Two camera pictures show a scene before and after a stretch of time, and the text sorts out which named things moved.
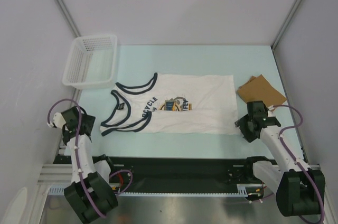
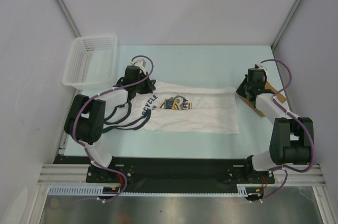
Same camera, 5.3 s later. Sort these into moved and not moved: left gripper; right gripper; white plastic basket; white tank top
Moved: right gripper; white tank top; left gripper
Not moved: white plastic basket
